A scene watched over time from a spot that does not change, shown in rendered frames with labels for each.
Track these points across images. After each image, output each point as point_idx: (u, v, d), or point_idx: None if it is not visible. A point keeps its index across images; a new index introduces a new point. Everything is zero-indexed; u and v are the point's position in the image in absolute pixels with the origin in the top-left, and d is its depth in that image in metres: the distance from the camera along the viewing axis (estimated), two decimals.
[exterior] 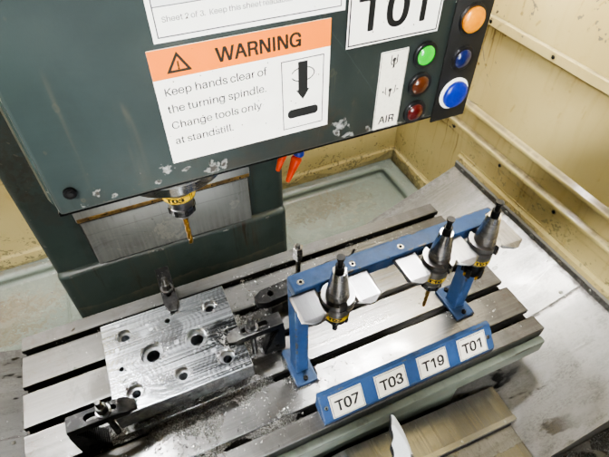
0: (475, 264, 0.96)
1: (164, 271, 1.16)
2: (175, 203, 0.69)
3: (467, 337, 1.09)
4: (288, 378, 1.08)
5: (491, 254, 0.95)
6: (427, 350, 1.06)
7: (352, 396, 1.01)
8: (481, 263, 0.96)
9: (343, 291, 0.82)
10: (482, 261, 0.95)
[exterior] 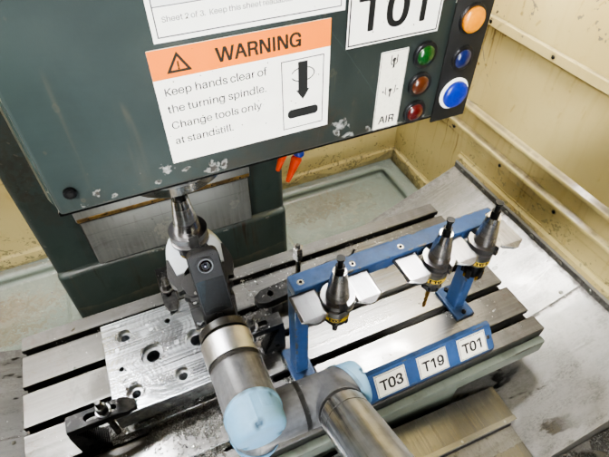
0: (475, 264, 0.96)
1: (164, 271, 1.16)
2: None
3: (467, 337, 1.09)
4: (288, 378, 1.08)
5: (491, 255, 0.95)
6: (427, 350, 1.06)
7: None
8: (481, 264, 0.96)
9: (343, 292, 0.82)
10: (482, 262, 0.95)
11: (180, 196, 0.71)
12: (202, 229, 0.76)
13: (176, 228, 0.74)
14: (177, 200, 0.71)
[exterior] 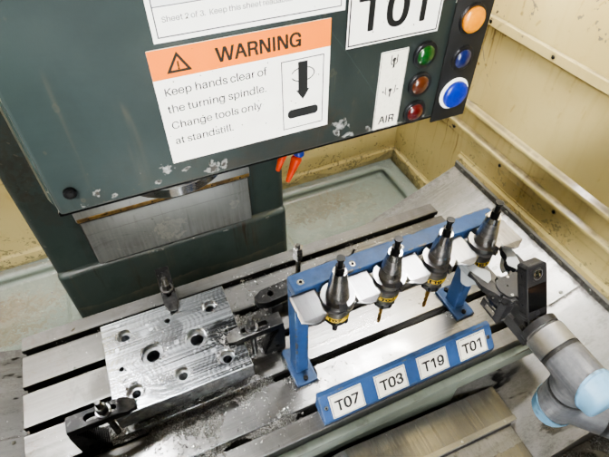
0: (475, 264, 0.96)
1: (164, 271, 1.16)
2: (387, 301, 0.90)
3: (467, 337, 1.09)
4: (288, 378, 1.08)
5: (491, 255, 0.95)
6: (427, 350, 1.06)
7: (352, 396, 1.01)
8: (481, 264, 0.96)
9: (343, 292, 0.82)
10: (482, 262, 0.95)
11: (400, 251, 0.82)
12: (403, 276, 0.88)
13: (386, 276, 0.86)
14: (395, 254, 0.82)
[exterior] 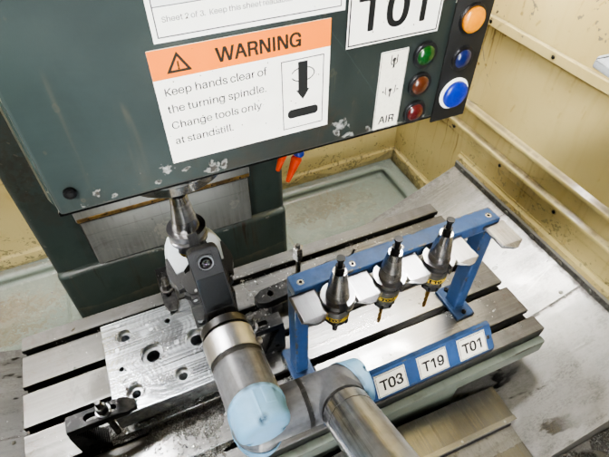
0: (182, 257, 0.79)
1: (164, 271, 1.16)
2: (387, 301, 0.90)
3: (467, 337, 1.09)
4: (288, 378, 1.08)
5: (196, 244, 0.77)
6: (427, 350, 1.06)
7: None
8: None
9: (343, 292, 0.82)
10: None
11: (400, 251, 0.82)
12: (403, 276, 0.88)
13: (386, 276, 0.86)
14: (395, 254, 0.82)
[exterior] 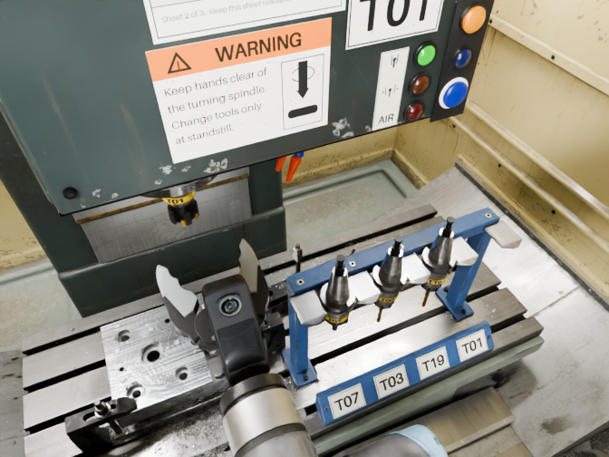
0: (167, 201, 0.69)
1: None
2: (387, 301, 0.90)
3: (467, 337, 1.09)
4: (288, 378, 1.08)
5: None
6: (427, 350, 1.06)
7: (352, 396, 1.01)
8: (173, 199, 0.69)
9: (343, 292, 0.82)
10: (172, 197, 0.68)
11: (400, 251, 0.82)
12: (403, 276, 0.88)
13: (386, 276, 0.86)
14: (395, 254, 0.82)
